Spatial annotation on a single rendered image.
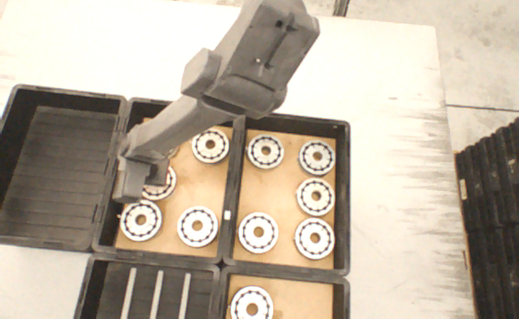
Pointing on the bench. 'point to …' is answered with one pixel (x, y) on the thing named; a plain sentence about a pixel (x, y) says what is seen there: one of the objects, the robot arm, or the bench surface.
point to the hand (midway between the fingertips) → (155, 179)
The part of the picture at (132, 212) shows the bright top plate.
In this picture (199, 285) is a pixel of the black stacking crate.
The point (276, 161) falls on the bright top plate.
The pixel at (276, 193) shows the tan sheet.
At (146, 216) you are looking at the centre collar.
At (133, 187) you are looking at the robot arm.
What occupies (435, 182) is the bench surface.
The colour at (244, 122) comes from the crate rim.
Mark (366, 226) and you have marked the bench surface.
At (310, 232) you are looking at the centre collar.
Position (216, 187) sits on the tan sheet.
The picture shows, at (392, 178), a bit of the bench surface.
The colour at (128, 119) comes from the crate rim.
